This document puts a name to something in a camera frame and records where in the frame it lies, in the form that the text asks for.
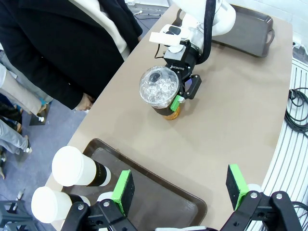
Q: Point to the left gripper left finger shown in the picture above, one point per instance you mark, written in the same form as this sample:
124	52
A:
125	190

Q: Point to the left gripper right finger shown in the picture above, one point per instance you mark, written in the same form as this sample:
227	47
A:
237	187

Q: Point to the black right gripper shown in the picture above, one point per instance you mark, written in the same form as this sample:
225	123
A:
183	65

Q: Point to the clear plastic iced coffee cup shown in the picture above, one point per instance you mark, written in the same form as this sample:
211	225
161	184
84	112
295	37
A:
158	89

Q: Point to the white paper cup black sleeve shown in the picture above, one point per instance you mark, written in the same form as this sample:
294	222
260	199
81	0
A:
69	166
48	204

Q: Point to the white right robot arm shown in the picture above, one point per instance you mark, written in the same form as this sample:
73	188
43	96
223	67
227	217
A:
223	16

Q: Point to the brown plastic serving tray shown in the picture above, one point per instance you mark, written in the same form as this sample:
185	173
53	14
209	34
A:
158	192
250	31

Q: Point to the person's right hand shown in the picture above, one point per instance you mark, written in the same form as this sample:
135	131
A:
85	103

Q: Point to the dark stool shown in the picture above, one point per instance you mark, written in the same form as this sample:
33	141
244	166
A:
14	216

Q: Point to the person in black coat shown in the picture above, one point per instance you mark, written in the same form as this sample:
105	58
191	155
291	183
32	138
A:
60	43

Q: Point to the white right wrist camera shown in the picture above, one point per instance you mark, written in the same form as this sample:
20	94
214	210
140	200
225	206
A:
164	38

